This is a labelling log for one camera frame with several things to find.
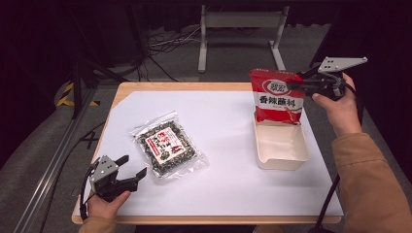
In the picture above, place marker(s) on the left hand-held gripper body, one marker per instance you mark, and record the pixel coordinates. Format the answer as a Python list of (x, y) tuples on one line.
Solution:
[(105, 179)]

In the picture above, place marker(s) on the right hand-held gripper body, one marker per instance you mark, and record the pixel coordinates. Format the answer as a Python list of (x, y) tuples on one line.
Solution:
[(330, 82)]

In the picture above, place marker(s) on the red seasoning packet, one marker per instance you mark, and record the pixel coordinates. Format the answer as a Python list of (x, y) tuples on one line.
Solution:
[(275, 97)]

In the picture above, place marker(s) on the white compartment tray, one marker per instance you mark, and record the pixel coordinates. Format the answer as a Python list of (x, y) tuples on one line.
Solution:
[(280, 145)]

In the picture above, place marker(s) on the person's left hand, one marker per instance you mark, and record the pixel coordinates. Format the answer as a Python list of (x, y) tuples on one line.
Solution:
[(105, 207)]

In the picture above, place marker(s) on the person's right hand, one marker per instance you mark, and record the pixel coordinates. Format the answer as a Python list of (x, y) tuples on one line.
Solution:
[(341, 110)]

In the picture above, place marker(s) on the clear dried vegetable packet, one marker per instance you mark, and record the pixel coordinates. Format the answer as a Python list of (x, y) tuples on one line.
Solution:
[(166, 147)]

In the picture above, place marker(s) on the white table mat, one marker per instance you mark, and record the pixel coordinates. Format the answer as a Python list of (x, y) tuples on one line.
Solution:
[(223, 106)]

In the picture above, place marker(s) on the yellow black hazard tape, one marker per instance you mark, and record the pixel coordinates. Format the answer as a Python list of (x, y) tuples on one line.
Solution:
[(64, 97)]

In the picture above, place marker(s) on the white metal stand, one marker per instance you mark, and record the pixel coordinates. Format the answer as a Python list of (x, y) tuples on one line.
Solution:
[(241, 19)]

